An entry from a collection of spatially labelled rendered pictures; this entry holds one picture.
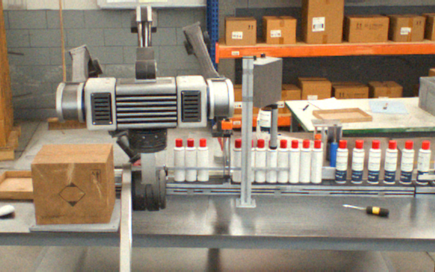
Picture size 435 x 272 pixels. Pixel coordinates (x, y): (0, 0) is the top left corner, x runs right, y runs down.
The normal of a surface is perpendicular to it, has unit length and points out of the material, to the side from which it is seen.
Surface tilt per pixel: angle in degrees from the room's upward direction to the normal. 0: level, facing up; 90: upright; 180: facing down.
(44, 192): 90
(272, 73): 90
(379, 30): 90
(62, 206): 90
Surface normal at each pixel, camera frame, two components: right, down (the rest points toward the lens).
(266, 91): 0.80, 0.18
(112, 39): 0.10, 0.30
